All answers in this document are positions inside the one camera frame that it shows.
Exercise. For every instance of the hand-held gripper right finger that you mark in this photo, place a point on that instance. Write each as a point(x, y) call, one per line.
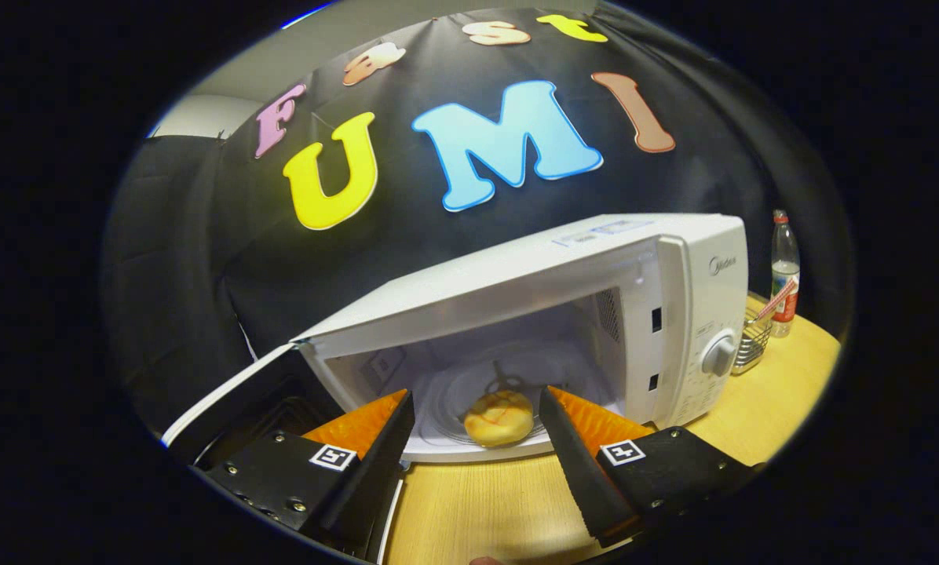
point(583, 479)

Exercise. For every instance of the black backdrop cloth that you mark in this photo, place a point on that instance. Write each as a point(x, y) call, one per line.
point(202, 235)

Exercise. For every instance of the red striped straw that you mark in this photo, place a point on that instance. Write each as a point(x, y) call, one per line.
point(776, 300)

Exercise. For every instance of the round orange bread bun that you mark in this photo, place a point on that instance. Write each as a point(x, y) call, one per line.
point(499, 420)

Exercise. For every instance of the clear plastic bottle red label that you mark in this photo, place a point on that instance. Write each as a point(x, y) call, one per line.
point(783, 259)

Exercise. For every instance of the white microwave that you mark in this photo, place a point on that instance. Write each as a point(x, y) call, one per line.
point(516, 290)

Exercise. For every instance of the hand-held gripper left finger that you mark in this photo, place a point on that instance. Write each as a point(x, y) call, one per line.
point(375, 479)

